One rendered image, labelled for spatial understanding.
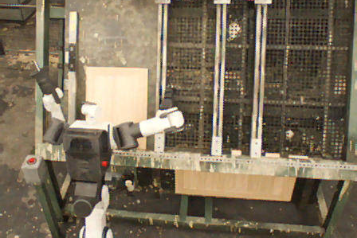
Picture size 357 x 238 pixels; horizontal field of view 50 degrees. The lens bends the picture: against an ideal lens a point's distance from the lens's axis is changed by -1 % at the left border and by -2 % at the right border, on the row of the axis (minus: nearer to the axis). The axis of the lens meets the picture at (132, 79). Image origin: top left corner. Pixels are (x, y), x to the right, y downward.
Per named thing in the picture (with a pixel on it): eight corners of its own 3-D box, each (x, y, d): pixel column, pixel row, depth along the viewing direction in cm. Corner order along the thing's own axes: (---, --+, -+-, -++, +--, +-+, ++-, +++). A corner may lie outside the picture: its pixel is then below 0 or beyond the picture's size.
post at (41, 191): (53, 241, 314) (32, 181, 271) (56, 235, 319) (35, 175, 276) (60, 242, 313) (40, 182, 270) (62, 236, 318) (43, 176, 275)
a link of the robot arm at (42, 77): (28, 72, 238) (37, 88, 243) (30, 77, 230) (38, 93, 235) (47, 64, 241) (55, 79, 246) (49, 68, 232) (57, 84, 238)
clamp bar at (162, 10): (152, 149, 271) (147, 157, 247) (157, -23, 264) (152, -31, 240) (166, 150, 269) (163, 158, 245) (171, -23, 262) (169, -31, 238)
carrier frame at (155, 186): (57, 221, 330) (36, 154, 283) (96, 117, 440) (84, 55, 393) (328, 247, 291) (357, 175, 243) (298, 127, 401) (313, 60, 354)
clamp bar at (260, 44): (246, 154, 259) (250, 164, 236) (253, -24, 252) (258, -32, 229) (261, 155, 257) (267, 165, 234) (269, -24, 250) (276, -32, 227)
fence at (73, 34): (69, 143, 282) (68, 145, 278) (71, 12, 276) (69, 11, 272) (76, 144, 281) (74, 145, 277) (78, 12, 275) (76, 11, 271)
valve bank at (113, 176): (67, 197, 280) (61, 175, 266) (72, 182, 291) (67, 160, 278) (135, 204, 271) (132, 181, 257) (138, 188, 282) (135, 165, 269)
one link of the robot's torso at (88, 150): (111, 191, 212) (111, 129, 204) (53, 185, 218) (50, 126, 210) (123, 168, 240) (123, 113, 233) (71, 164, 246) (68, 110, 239)
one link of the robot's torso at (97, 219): (107, 255, 241) (103, 193, 225) (80, 251, 244) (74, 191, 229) (112, 238, 255) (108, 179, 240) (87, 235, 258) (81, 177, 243)
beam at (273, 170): (41, 155, 293) (34, 158, 282) (41, 139, 292) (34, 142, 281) (351, 176, 253) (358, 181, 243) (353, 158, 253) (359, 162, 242)
